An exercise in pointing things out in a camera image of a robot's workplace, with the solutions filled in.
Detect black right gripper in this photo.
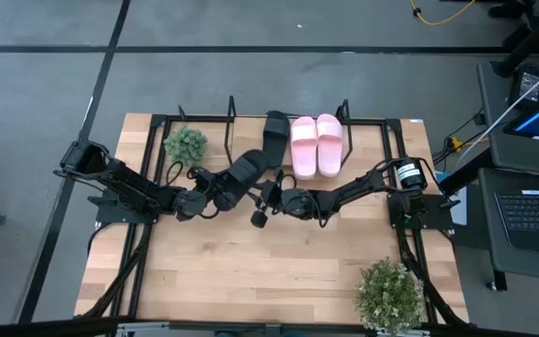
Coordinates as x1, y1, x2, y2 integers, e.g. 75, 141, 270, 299
249, 167, 292, 229

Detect pink foam slide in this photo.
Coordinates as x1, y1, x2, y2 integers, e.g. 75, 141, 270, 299
289, 116, 319, 182
315, 112, 345, 179

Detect white cable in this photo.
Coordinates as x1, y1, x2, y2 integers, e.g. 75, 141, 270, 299
456, 55, 539, 166

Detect black laptop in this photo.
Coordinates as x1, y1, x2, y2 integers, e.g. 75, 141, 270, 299
492, 188, 539, 257

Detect black stand base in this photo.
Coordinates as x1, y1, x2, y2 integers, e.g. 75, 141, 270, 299
490, 0, 539, 79

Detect yellow cable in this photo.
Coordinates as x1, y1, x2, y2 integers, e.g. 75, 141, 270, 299
409, 0, 477, 27

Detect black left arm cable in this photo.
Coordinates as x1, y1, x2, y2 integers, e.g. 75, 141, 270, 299
165, 159, 215, 187

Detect black metal table frame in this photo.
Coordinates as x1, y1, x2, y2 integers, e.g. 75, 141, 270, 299
75, 105, 470, 329

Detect black device white label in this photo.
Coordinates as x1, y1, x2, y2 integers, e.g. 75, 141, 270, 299
507, 64, 539, 110

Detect black crossbar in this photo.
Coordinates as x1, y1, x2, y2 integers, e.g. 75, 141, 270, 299
0, 315, 539, 337

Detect silver mount bar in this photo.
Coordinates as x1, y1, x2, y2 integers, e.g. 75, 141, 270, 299
114, 321, 432, 337

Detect black foam slide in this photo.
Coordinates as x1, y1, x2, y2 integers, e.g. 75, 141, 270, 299
212, 149, 270, 212
261, 110, 292, 170

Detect dark grey desk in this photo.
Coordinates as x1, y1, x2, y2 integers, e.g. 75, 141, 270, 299
476, 59, 539, 292

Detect wooden shelf black frame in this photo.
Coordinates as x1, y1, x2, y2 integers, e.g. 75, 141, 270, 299
223, 95, 355, 172

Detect small dark green plant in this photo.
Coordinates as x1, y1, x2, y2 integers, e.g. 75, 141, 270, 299
162, 124, 209, 167

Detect pale blue white box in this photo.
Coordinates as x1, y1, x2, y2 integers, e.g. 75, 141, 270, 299
434, 169, 470, 227

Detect bushy plant white flowers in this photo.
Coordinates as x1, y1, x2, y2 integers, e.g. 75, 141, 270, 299
353, 256, 429, 336

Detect person's foot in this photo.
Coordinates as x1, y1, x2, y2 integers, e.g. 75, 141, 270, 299
487, 0, 528, 21

